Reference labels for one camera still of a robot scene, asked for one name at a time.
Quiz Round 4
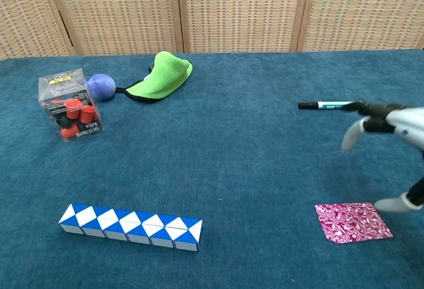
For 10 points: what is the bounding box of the clear box of red caps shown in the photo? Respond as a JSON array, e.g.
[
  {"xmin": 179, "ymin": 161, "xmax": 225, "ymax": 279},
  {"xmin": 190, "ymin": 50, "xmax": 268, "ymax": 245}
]
[{"xmin": 38, "ymin": 68, "xmax": 105, "ymax": 143}]

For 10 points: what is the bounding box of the purple foam ball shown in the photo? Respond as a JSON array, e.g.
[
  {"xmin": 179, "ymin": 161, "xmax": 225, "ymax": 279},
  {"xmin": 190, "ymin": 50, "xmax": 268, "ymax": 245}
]
[{"xmin": 87, "ymin": 74, "xmax": 117, "ymax": 101}]

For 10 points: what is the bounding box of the pink patterned card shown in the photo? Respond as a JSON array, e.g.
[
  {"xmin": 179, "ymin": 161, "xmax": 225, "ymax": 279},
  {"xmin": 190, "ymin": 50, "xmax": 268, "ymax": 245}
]
[{"xmin": 314, "ymin": 201, "xmax": 394, "ymax": 245}]

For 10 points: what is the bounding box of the white marker pen black cap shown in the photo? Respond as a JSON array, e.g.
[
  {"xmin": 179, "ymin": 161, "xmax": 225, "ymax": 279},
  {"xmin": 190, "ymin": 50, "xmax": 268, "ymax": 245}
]
[{"xmin": 297, "ymin": 100, "xmax": 357, "ymax": 110}]

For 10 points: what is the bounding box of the blue felt table mat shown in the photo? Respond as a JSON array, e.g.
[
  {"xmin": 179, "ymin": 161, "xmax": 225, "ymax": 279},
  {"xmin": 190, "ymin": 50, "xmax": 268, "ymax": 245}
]
[{"xmin": 0, "ymin": 49, "xmax": 424, "ymax": 289}]

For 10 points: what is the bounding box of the woven wicker screen panel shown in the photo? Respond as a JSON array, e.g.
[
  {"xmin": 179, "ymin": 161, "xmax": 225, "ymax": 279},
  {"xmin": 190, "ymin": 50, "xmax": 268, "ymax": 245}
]
[
  {"xmin": 296, "ymin": 0, "xmax": 424, "ymax": 52},
  {"xmin": 0, "ymin": 0, "xmax": 77, "ymax": 60},
  {"xmin": 44, "ymin": 0, "xmax": 185, "ymax": 56},
  {"xmin": 167, "ymin": 0, "xmax": 312, "ymax": 54}
]

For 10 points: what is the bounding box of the blue white snake puzzle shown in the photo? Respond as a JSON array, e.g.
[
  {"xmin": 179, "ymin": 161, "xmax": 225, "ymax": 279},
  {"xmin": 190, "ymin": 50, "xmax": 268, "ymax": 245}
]
[{"xmin": 58, "ymin": 203, "xmax": 203, "ymax": 253}]

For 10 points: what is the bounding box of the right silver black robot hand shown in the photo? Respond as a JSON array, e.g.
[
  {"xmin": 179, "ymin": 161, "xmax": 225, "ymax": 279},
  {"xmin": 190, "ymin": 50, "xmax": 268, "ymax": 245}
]
[{"xmin": 340, "ymin": 100, "xmax": 424, "ymax": 213}]

